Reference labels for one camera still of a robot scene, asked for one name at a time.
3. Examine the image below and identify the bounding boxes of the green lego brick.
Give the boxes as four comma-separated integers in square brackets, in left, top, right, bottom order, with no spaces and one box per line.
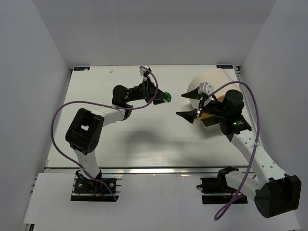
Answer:
[165,92,172,103]

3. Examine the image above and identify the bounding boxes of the yellow orange drawer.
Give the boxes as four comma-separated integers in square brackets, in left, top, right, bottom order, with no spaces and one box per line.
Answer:
[200,113,216,120]

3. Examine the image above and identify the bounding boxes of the olive green bottom drawer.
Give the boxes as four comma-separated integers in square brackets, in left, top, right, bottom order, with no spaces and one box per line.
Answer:
[201,116,221,128]

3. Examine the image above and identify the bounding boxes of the salmon orange top drawer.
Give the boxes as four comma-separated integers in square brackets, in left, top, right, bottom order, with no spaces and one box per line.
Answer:
[212,95,225,103]

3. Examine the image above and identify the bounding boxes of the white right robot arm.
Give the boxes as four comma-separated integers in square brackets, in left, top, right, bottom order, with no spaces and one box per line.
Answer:
[176,88,301,218]

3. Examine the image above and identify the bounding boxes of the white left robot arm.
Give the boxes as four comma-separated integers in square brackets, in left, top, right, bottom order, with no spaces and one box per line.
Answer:
[65,77,171,180]

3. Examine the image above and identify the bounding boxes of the cream cylindrical drawer cabinet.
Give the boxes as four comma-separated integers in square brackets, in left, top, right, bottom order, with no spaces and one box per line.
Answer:
[187,68,240,97]

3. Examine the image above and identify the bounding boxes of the blue label sticker right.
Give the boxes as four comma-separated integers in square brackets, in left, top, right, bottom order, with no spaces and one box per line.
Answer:
[216,64,233,69]

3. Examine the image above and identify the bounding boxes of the blue label sticker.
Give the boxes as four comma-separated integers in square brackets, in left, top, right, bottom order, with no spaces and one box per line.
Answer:
[216,64,233,69]
[73,66,90,71]

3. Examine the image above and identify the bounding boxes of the blue label sticker left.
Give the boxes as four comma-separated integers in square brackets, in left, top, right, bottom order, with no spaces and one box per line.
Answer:
[73,66,90,71]

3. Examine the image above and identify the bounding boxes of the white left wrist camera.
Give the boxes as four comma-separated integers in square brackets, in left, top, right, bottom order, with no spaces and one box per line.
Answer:
[139,65,152,79]

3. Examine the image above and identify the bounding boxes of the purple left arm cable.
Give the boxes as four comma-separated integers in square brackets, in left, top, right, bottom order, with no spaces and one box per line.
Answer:
[51,65,159,202]

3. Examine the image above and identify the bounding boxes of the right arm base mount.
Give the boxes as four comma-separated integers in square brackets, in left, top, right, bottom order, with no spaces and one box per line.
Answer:
[196,166,241,205]

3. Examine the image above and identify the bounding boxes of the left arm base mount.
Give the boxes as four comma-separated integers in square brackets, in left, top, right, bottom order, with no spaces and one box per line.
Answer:
[70,170,122,202]

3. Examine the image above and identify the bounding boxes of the aluminium table front rail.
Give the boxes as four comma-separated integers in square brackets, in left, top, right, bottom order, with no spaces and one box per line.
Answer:
[44,166,246,175]

